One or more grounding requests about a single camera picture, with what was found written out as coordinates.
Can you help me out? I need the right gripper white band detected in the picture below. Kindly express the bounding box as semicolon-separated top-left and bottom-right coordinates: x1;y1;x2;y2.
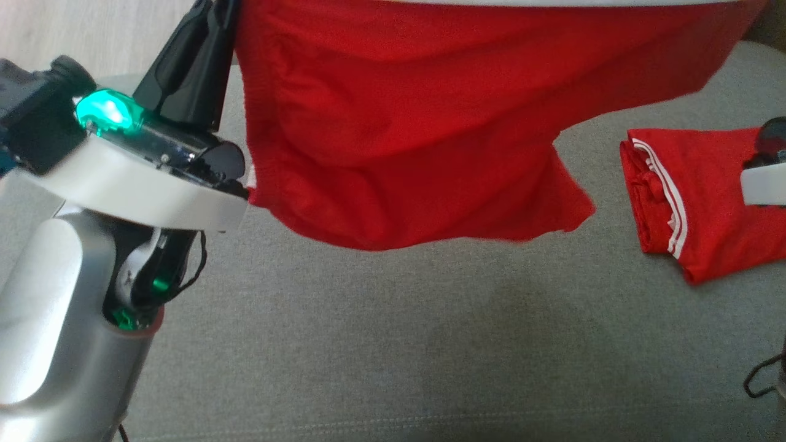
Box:
740;117;786;207

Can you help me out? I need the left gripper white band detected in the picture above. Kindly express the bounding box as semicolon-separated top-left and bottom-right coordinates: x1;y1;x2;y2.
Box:
18;0;250;333

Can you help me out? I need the red garment with white stripes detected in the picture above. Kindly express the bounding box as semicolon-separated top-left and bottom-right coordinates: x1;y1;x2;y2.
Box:
619;126;786;286

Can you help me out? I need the red garment with white hem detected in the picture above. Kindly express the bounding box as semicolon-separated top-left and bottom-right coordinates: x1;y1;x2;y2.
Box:
233;0;771;252

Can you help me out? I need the large grey sofa seat cushion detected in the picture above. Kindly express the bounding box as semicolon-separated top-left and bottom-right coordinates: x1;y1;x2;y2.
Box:
0;40;786;442

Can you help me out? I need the thin black left gripper cable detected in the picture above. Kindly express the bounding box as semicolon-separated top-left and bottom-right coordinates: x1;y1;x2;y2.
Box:
175;228;208;292

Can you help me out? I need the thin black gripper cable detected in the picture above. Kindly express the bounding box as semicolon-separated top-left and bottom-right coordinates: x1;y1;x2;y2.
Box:
175;228;208;292
742;351;786;400

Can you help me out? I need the thin black right gripper cable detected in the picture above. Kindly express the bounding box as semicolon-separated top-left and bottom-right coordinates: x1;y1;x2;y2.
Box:
742;351;786;400

